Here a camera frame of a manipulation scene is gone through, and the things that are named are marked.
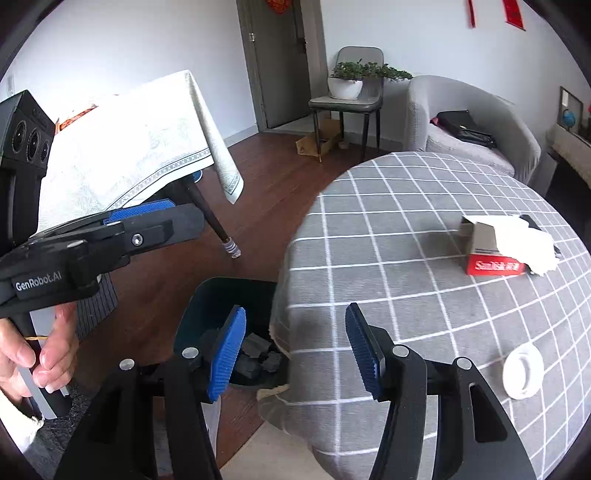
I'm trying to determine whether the table with pale patterned cloth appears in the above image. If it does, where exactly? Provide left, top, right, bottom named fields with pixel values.
left=36, top=69, right=245, bottom=260

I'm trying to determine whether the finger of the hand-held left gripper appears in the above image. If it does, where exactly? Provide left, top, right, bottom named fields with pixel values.
left=69, top=204, right=206, bottom=273
left=39, top=198, right=178, bottom=238

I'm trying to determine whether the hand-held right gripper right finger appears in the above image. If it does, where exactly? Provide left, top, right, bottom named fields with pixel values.
left=345, top=302, right=539, bottom=480

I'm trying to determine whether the red wall scroll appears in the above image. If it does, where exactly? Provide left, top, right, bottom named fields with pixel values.
left=503, top=0, right=527, bottom=31

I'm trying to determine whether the potted plant in white pot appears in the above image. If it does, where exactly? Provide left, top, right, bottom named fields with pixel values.
left=327, top=60, right=413, bottom=100

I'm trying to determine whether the grey door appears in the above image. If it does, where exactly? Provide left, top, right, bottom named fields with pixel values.
left=236, top=0, right=328, bottom=134

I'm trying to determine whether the grey armchair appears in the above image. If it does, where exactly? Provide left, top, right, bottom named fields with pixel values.
left=405, top=75, right=542, bottom=183

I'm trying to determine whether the round table, grey checked cloth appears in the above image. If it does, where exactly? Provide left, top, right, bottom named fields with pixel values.
left=256, top=151, right=591, bottom=480

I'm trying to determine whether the dark teal trash bin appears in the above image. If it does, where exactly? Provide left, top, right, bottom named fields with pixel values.
left=173, top=276, right=291, bottom=388

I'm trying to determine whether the beige lace-edged cloth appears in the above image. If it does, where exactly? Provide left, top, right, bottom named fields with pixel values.
left=547, top=124, right=591, bottom=185

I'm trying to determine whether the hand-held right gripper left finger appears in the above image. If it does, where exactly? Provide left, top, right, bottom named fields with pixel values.
left=54, top=305, right=247, bottom=480

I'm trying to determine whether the picture frame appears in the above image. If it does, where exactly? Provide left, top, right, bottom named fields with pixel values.
left=558, top=86, right=585, bottom=129

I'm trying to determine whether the black and white packet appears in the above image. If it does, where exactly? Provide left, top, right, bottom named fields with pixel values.
left=519, top=213, right=563, bottom=278

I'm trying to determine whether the red and white box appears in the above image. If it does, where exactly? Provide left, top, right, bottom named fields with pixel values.
left=459, top=213, right=527, bottom=277

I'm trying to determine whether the grey chair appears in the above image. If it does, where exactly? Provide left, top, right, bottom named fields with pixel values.
left=308, top=46, right=385, bottom=162

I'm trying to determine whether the brown cardboard box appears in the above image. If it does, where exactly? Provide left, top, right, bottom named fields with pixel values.
left=295, top=117, right=345, bottom=158

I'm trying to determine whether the grey striped mat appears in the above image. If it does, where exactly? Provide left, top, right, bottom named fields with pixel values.
left=76, top=272, right=119, bottom=341

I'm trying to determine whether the orange snack bag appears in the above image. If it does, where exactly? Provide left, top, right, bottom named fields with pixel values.
left=55, top=104, right=100, bottom=134

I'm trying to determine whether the person's left hand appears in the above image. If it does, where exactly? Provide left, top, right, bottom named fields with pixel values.
left=0, top=302, right=80, bottom=402

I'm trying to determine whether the white round plastic lid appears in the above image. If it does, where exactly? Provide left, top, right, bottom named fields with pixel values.
left=502, top=344, right=544, bottom=400

